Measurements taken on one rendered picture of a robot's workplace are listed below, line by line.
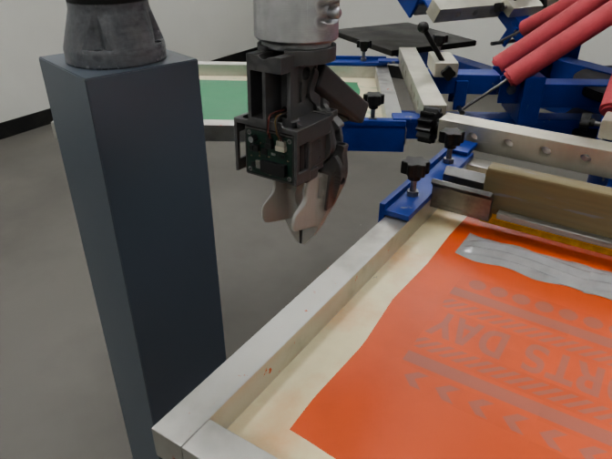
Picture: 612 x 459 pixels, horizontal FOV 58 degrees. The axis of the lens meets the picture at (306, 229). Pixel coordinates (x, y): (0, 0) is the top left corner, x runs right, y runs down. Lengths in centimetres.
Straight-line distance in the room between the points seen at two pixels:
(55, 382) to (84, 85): 145
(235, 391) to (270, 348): 7
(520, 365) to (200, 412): 36
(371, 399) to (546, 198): 43
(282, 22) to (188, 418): 36
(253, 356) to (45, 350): 173
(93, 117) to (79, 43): 11
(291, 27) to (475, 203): 51
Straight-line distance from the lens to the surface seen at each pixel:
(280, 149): 50
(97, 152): 88
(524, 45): 159
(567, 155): 111
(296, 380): 63
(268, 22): 50
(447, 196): 92
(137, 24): 89
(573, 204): 89
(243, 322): 221
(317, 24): 49
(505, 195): 90
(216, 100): 155
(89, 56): 89
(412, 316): 72
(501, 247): 88
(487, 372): 67
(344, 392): 62
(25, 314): 250
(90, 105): 85
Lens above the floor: 140
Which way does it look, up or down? 30 degrees down
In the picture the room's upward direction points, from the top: straight up
